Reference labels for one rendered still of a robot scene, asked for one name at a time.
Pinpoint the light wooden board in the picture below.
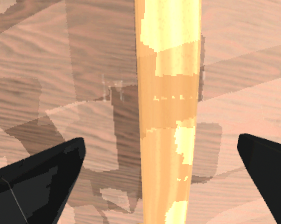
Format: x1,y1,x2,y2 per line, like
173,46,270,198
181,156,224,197
135,0,201,224

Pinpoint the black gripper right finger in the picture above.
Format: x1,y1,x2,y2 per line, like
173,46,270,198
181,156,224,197
237,133,281,224

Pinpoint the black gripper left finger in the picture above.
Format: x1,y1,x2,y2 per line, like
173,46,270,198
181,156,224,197
0,137,87,224

